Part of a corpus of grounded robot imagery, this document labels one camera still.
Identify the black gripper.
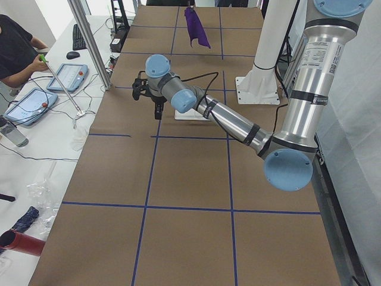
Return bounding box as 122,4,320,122
132,0,195,120

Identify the purple towel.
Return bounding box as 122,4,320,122
185,7,211,49

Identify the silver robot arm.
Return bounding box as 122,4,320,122
133,1,372,191

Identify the black keyboard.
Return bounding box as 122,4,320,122
72,24,86,51

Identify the black computer mouse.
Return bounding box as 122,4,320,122
66,51,80,60

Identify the far teach pendant tablet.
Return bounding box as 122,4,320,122
56,63,89,93

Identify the teach pendant tablet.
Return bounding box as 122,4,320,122
56,63,89,93
4,88,58,126

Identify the near teach pendant tablet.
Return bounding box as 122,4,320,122
4,88,58,126

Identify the person in black shirt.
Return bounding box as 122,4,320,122
1,14,48,88

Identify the clear water bottle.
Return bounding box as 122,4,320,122
0,116,29,147

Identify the red cylinder tube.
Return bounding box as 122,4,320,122
1,229,45,256

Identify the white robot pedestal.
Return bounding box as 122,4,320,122
236,0,299,105

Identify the aluminium frame post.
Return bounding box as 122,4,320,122
67,0,111,91

